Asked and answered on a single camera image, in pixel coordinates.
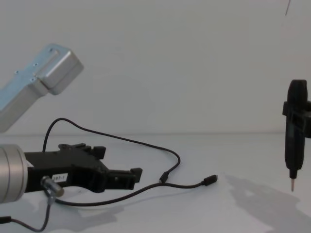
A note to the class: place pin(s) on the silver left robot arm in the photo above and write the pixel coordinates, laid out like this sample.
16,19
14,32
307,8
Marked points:
29,97

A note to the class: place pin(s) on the black electric screwdriver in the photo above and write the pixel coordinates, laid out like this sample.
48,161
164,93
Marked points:
297,150

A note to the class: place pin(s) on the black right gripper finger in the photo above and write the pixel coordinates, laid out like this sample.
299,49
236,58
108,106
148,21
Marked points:
303,126
286,108

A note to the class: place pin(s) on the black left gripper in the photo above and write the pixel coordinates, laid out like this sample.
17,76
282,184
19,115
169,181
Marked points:
60,165

